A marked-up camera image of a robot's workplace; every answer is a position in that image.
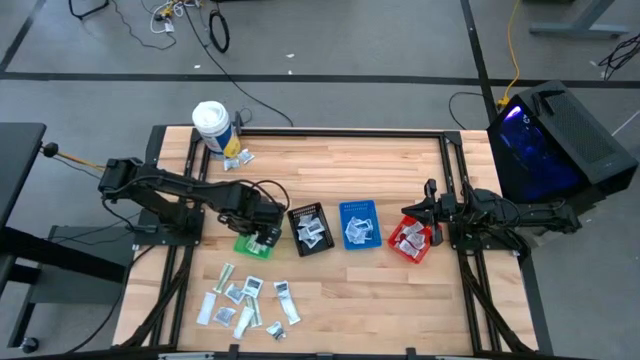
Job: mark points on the dark grey foil packet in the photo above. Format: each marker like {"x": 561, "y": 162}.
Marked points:
{"x": 234, "y": 294}
{"x": 225, "y": 316}
{"x": 276, "y": 330}
{"x": 303, "y": 234}

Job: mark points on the black desk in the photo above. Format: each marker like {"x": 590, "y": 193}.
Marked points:
{"x": 17, "y": 165}

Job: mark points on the black plastic basket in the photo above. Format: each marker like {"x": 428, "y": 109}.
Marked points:
{"x": 327, "y": 240}

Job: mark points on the long striped packet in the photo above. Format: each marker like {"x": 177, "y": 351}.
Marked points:
{"x": 251, "y": 248}
{"x": 224, "y": 278}
{"x": 256, "y": 312}

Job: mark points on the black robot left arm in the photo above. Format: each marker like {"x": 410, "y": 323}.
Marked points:
{"x": 165, "y": 187}

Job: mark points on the grey desk leg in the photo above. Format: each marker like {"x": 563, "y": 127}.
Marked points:
{"x": 575, "y": 27}

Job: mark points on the small black camera post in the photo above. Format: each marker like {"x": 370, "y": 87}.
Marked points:
{"x": 238, "y": 122}

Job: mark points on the black aluminium table frame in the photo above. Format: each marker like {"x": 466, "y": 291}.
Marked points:
{"x": 375, "y": 133}

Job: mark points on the black caster wheel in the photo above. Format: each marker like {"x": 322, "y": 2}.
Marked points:
{"x": 29, "y": 344}

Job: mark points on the white packet blue print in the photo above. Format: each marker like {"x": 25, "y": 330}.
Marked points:
{"x": 365, "y": 227}

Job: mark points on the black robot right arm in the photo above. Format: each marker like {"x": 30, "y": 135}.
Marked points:
{"x": 540, "y": 215}

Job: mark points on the red plastic basket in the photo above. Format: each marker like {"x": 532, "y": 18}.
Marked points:
{"x": 422, "y": 256}

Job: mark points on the white wipes canister blue label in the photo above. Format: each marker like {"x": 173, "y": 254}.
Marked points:
{"x": 212, "y": 122}

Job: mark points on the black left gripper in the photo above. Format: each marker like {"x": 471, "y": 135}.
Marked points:
{"x": 255, "y": 212}

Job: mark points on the long white ridged packet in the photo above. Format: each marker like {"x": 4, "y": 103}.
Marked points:
{"x": 290, "y": 309}

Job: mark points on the blue plastic basket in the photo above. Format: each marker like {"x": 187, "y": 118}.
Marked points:
{"x": 345, "y": 210}

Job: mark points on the green plastic basket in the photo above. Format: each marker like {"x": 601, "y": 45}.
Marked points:
{"x": 240, "y": 250}

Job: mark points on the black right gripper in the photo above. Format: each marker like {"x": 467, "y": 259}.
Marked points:
{"x": 448, "y": 207}

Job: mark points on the black computer tower blue glow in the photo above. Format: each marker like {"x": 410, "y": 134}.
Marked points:
{"x": 585, "y": 130}

